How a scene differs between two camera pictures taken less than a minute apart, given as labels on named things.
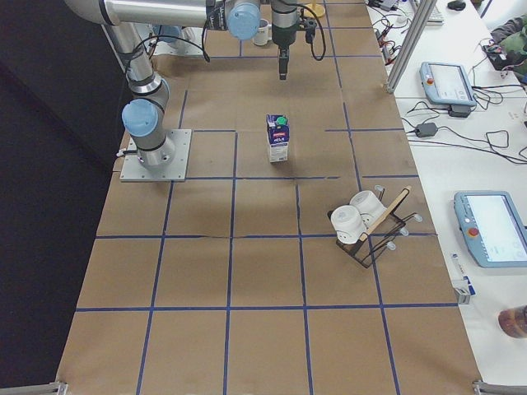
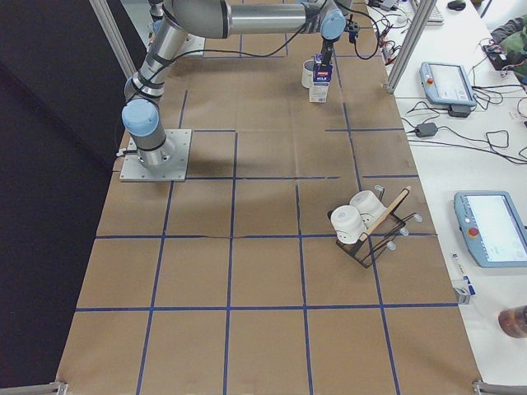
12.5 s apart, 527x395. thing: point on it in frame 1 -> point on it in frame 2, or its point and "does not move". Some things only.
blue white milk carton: (278, 135) -> (319, 90)
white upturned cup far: (370, 207) does not move
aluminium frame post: (424, 12) does not move
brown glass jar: (513, 321) does not move
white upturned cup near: (348, 224) does not move
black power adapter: (426, 129) does not move
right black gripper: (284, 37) -> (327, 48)
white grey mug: (263, 34) -> (307, 75)
